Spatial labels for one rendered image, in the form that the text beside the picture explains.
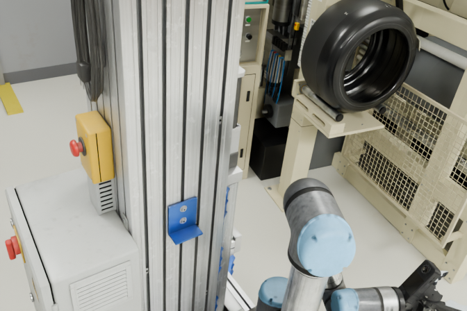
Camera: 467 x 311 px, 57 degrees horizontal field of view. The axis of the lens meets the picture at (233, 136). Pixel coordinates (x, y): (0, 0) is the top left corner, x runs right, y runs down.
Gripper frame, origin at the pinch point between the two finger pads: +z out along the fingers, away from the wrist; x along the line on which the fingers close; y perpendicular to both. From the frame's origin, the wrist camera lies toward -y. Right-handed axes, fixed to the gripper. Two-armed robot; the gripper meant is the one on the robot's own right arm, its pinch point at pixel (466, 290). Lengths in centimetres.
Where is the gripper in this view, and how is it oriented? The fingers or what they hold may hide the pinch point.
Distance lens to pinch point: 132.8
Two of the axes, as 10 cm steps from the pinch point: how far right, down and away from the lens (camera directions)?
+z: 9.9, 0.0, 1.6
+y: -0.6, 9.1, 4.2
